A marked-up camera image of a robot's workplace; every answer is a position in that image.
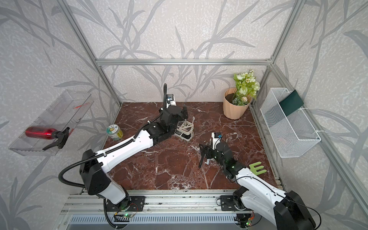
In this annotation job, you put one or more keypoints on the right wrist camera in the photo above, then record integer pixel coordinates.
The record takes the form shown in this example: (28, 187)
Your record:
(216, 138)

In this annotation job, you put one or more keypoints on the green toy garden fork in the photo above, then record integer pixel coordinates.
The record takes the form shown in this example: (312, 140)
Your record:
(257, 168)

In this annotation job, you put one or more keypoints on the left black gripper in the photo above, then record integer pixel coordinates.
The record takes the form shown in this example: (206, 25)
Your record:
(181, 117)

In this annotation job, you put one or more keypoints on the aluminium frame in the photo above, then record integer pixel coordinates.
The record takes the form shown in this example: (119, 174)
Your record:
(353, 184)

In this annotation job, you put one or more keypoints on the white wire mesh basket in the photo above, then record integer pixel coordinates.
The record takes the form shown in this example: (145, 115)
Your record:
(292, 132)

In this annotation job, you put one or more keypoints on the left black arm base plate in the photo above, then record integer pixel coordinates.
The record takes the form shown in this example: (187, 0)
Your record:
(135, 203)

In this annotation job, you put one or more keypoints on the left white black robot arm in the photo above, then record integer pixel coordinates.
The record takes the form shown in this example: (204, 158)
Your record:
(95, 166)

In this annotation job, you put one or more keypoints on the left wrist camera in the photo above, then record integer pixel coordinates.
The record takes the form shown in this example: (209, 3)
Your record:
(170, 100)

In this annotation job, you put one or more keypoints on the aluminium mounting rail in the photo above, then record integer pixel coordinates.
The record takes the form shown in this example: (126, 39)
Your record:
(156, 202)

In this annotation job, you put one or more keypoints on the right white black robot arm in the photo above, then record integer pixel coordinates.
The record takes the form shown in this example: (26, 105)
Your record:
(286, 210)

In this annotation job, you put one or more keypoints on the black toothbrush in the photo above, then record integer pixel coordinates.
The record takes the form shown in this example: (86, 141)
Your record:
(201, 161)

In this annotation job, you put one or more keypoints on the beige ribbed flower pot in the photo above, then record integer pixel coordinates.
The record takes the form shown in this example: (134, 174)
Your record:
(231, 111)

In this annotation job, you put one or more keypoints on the green white artificial flowers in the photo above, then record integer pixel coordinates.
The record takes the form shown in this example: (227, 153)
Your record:
(247, 88)

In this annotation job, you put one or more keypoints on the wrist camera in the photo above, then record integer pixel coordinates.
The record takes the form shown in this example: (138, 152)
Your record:
(170, 100)
(216, 138)

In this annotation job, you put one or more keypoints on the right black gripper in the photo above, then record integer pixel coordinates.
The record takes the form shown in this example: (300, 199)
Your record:
(205, 149)

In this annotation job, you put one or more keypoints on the clear plastic wall shelf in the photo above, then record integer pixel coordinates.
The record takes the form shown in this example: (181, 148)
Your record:
(66, 111)

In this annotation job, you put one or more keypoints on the small green tin can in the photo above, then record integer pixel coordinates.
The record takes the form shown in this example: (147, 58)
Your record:
(114, 132)

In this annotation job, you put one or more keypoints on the red spray bottle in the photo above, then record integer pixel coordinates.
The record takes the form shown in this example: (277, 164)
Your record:
(45, 133)

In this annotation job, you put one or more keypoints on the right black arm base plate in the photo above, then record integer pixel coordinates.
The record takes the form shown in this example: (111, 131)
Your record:
(228, 203)

